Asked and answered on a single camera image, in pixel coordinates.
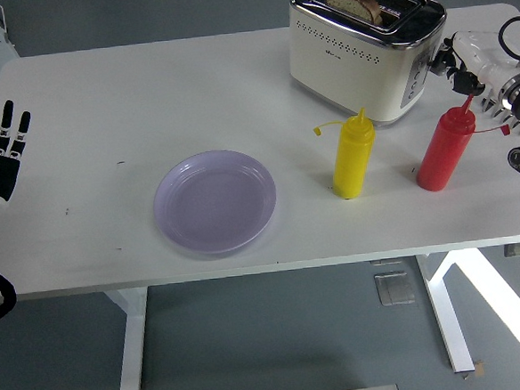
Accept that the metal floor socket cover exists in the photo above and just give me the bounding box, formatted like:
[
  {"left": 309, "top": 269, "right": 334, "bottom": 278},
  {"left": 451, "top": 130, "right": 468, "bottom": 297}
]
[{"left": 372, "top": 269, "right": 417, "bottom": 307}]

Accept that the yellow squeeze bottle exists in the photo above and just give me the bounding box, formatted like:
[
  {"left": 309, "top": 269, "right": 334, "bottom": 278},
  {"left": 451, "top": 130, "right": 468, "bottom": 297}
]
[{"left": 312, "top": 106, "right": 381, "bottom": 202}]

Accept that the red squeeze bottle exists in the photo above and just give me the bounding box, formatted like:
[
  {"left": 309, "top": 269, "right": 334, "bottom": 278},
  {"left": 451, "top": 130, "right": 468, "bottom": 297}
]
[{"left": 410, "top": 91, "right": 516, "bottom": 193}]

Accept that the slice of bread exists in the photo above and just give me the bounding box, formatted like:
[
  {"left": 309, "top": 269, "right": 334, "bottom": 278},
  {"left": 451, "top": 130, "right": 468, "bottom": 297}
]
[{"left": 325, "top": 0, "right": 384, "bottom": 27}]

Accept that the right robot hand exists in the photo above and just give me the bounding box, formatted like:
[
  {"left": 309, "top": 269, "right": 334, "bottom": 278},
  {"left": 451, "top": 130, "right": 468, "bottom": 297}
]
[{"left": 426, "top": 26, "right": 520, "bottom": 100}]

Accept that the white table leg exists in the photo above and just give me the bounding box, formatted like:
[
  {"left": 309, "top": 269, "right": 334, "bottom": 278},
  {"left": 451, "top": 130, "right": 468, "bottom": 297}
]
[
  {"left": 103, "top": 286, "right": 157, "bottom": 390},
  {"left": 414, "top": 251, "right": 476, "bottom": 377}
]

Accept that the purple plate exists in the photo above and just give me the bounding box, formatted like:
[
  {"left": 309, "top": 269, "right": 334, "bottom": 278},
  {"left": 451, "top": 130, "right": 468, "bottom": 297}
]
[{"left": 150, "top": 146, "right": 281, "bottom": 259}]

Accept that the cream two-slot toaster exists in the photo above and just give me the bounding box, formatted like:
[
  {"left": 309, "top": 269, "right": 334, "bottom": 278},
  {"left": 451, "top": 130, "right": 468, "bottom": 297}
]
[{"left": 285, "top": 0, "right": 457, "bottom": 134}]

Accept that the metal toast rack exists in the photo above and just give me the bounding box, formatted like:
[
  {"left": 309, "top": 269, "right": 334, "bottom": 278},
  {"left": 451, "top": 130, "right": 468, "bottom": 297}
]
[{"left": 480, "top": 89, "right": 520, "bottom": 138}]

